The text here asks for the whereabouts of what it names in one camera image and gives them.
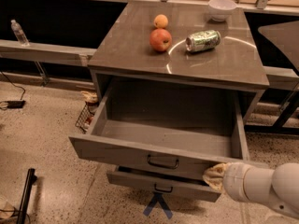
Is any clear plastic water bottle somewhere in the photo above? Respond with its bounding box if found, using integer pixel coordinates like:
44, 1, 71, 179
11, 20, 29, 47

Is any black metal frame leg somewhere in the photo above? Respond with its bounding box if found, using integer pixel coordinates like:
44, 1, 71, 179
245, 91, 299, 135

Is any grey metal shelf rail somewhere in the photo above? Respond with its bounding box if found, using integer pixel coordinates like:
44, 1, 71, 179
0, 40, 96, 66

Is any black power adapter with cable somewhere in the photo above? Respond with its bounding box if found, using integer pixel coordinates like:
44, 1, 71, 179
0, 73, 26, 110

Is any wire mesh basket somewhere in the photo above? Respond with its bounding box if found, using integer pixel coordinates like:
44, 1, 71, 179
75, 91, 99, 133

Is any black metal stand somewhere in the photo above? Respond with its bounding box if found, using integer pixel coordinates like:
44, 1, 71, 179
17, 168, 37, 224

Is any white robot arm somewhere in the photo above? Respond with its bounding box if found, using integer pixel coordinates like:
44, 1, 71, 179
203, 21, 299, 218

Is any red apple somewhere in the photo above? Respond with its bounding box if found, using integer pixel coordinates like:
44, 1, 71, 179
149, 28, 172, 52

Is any white bowl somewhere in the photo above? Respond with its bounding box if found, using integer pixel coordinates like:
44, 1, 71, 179
207, 0, 236, 21

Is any grey cabinet body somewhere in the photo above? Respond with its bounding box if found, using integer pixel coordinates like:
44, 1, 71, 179
89, 1, 269, 119

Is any green soda can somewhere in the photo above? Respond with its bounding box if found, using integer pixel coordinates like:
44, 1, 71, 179
186, 30, 221, 52

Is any grey top drawer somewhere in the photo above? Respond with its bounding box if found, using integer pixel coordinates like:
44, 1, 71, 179
69, 77, 262, 180

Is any grey drawer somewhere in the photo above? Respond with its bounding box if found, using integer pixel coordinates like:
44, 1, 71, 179
69, 77, 262, 180
107, 166, 221, 203

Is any orange fruit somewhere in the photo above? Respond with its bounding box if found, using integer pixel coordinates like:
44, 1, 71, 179
154, 14, 168, 29

